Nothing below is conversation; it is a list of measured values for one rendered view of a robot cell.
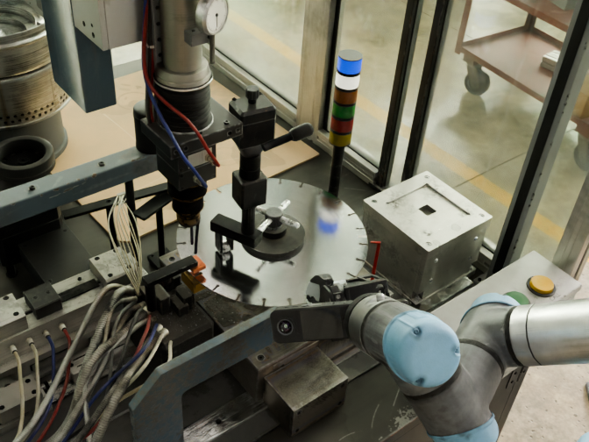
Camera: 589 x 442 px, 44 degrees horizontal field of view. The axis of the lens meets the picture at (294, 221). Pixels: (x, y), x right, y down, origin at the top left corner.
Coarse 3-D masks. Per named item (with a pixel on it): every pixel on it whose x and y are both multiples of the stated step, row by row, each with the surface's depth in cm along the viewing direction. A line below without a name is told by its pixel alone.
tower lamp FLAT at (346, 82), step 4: (336, 76) 137; (340, 76) 135; (344, 76) 135; (348, 76) 134; (352, 76) 134; (356, 76) 135; (336, 80) 137; (340, 80) 136; (344, 80) 135; (348, 80) 135; (352, 80) 135; (356, 80) 136; (336, 84) 137; (340, 84) 136; (344, 84) 136; (348, 84) 136; (352, 84) 136; (356, 84) 136; (340, 88) 136; (344, 88) 136; (348, 88) 136; (352, 88) 136; (356, 88) 137
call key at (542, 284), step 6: (534, 276) 128; (540, 276) 129; (534, 282) 127; (540, 282) 127; (546, 282) 127; (552, 282) 128; (534, 288) 127; (540, 288) 126; (546, 288) 126; (552, 288) 127
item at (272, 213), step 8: (288, 200) 126; (256, 208) 124; (272, 208) 123; (280, 208) 124; (272, 216) 121; (280, 216) 122; (264, 224) 120; (272, 224) 122; (280, 224) 123; (288, 224) 121; (296, 224) 121
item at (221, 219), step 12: (216, 216) 119; (252, 216) 113; (216, 228) 118; (228, 228) 117; (240, 228) 117; (252, 228) 115; (216, 240) 120; (228, 240) 121; (240, 240) 117; (252, 240) 115
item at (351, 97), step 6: (336, 90) 138; (342, 90) 137; (354, 90) 137; (336, 96) 138; (342, 96) 137; (348, 96) 137; (354, 96) 138; (336, 102) 139; (342, 102) 138; (348, 102) 138; (354, 102) 139
